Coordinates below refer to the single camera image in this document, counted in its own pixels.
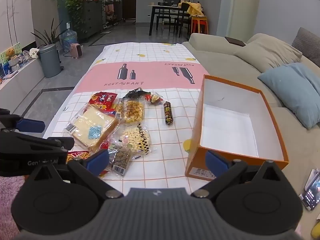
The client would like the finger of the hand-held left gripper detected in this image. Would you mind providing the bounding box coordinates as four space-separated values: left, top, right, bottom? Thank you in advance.
0 129 75 155
0 108 46 134

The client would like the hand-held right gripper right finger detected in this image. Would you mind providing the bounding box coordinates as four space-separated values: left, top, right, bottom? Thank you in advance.
191 150 283 199

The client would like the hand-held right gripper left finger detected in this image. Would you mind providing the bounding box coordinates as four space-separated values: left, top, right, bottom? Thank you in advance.
26 149 124 199

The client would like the red yellow striped snack packet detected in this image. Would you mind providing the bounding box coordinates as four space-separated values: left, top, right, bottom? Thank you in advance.
66 140 110 178

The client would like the small dark snack packet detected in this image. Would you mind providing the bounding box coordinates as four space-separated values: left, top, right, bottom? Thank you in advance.
110 147 133 176

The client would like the orange cardboard box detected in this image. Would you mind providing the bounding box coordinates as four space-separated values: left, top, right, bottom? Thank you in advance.
185 74 289 182

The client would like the sliced bread packet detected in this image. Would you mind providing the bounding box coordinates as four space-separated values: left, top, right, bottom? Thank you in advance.
65 104 119 152

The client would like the puffed ball snack packet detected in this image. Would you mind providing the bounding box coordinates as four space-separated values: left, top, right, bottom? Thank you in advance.
111 123 152 159

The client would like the yellow macaroni snack packet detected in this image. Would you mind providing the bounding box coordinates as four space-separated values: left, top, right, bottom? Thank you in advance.
115 98 146 125

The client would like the dark sausage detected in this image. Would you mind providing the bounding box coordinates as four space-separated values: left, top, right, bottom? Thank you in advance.
163 101 175 127

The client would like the black snack packet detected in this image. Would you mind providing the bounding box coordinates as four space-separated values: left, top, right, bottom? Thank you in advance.
122 87 152 100

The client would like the small clear candy packet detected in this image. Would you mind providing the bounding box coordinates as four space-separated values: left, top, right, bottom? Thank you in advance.
147 93 163 105

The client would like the pink fluffy rug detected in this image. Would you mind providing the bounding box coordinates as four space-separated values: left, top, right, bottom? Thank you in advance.
0 176 33 238

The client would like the white low cabinet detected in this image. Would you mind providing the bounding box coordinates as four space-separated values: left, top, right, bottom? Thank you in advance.
0 57 44 98

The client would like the grey trash bin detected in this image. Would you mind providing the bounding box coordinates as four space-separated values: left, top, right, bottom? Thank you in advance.
39 44 62 78

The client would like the pink space heater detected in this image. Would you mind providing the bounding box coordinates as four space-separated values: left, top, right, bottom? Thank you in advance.
70 42 84 58

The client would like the long-leaf potted plant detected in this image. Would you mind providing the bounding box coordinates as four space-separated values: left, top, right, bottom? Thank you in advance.
31 17 63 48

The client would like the blue water jug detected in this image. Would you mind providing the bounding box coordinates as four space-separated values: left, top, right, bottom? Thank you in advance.
61 29 78 52

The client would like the smartphone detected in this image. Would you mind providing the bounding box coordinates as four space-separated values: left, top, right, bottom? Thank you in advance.
299 169 320 212

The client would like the blue pillow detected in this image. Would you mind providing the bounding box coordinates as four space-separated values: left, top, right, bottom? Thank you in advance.
257 62 320 130

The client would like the beige sofa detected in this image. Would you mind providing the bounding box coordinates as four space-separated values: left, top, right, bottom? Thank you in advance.
181 27 320 205

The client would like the dark tablet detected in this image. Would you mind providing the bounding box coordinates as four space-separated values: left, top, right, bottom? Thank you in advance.
224 36 247 47

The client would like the beige cushion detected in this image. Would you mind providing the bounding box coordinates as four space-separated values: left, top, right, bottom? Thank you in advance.
234 33 303 73

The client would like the dark grey dresser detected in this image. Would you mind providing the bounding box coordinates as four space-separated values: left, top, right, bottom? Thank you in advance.
80 0 103 40

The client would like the trailing ivy plant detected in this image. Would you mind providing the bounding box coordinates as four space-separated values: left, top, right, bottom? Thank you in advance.
65 0 87 30

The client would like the dark dining chair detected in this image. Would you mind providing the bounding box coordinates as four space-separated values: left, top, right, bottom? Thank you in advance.
175 2 192 37
156 2 175 30

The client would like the grey cushion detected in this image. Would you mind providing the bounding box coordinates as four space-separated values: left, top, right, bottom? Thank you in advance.
292 27 320 68

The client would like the yellow cloth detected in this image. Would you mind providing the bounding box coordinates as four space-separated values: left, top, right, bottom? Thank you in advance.
178 1 203 18

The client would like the dark brown door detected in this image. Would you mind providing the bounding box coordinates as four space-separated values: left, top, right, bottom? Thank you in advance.
122 0 137 20

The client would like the dark dining table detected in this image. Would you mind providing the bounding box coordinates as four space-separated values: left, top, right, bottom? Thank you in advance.
148 4 190 36

